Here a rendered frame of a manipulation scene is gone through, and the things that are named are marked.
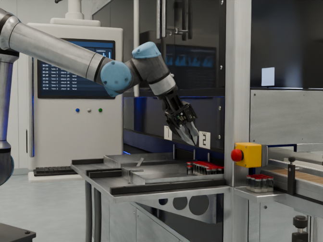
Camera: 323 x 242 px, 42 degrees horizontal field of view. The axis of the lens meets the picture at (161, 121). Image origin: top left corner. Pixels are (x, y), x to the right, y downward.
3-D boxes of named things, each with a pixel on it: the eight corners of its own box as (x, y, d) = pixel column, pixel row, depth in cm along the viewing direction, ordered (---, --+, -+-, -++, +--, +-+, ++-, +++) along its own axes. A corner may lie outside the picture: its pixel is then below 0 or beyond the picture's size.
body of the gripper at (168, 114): (179, 132, 128) (160, 99, 124) (169, 126, 136) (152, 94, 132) (199, 119, 129) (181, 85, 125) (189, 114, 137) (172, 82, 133)
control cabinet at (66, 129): (117, 162, 246) (117, 26, 242) (124, 167, 228) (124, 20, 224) (26, 165, 230) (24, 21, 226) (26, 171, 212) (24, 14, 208)
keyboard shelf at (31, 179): (113, 169, 232) (113, 165, 232) (125, 179, 205) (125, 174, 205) (27, 174, 218) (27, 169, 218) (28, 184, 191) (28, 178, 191)
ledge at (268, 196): (268, 190, 143) (268, 185, 143) (293, 199, 132) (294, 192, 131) (233, 193, 138) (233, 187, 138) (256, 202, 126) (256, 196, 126)
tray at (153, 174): (202, 171, 171) (202, 162, 170) (237, 183, 146) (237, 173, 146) (121, 176, 158) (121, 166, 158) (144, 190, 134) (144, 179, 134)
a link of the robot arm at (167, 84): (145, 83, 131) (167, 69, 132) (152, 95, 132) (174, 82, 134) (152, 85, 124) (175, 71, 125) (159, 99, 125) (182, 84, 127)
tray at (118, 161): (172, 159, 203) (172, 151, 203) (197, 167, 179) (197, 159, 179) (103, 163, 190) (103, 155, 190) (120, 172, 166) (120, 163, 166)
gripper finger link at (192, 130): (200, 148, 133) (187, 124, 130) (193, 143, 139) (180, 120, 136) (208, 143, 133) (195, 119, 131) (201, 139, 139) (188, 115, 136)
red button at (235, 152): (239, 160, 135) (239, 148, 135) (246, 162, 131) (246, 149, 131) (229, 161, 133) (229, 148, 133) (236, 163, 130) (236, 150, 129)
